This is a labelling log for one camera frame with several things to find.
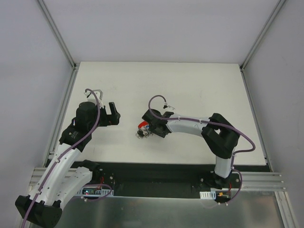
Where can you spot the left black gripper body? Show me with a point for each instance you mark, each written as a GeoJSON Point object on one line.
{"type": "Point", "coordinates": [108, 117]}

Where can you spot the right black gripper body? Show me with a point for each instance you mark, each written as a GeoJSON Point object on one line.
{"type": "Point", "coordinates": [151, 128]}

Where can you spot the red keyring tag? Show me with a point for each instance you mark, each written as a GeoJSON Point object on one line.
{"type": "Point", "coordinates": [142, 126]}

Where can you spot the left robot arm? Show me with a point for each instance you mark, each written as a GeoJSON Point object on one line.
{"type": "Point", "coordinates": [44, 204]}

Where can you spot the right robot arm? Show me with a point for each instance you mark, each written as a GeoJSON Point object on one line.
{"type": "Point", "coordinates": [215, 130]}

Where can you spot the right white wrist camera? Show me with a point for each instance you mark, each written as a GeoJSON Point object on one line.
{"type": "Point", "coordinates": [168, 108]}

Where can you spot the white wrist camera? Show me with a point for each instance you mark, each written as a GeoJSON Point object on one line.
{"type": "Point", "coordinates": [94, 96]}
{"type": "Point", "coordinates": [168, 108]}

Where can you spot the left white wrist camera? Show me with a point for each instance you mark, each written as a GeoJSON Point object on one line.
{"type": "Point", "coordinates": [94, 96]}

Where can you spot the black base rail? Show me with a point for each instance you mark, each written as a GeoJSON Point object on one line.
{"type": "Point", "coordinates": [152, 180]}

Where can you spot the left cable duct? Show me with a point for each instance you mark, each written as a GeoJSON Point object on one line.
{"type": "Point", "coordinates": [94, 192]}

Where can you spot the cable duct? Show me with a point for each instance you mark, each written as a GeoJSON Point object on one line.
{"type": "Point", "coordinates": [214, 194]}
{"type": "Point", "coordinates": [94, 192]}

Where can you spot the right cable duct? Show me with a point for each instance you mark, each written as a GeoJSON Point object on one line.
{"type": "Point", "coordinates": [214, 194]}

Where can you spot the left aluminium frame post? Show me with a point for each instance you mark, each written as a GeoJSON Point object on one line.
{"type": "Point", "coordinates": [55, 31]}

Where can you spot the aluminium frame post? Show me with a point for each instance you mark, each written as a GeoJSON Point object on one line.
{"type": "Point", "coordinates": [55, 31]}
{"type": "Point", "coordinates": [274, 13]}

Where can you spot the right aluminium frame post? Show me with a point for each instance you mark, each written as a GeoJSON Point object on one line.
{"type": "Point", "coordinates": [274, 13]}

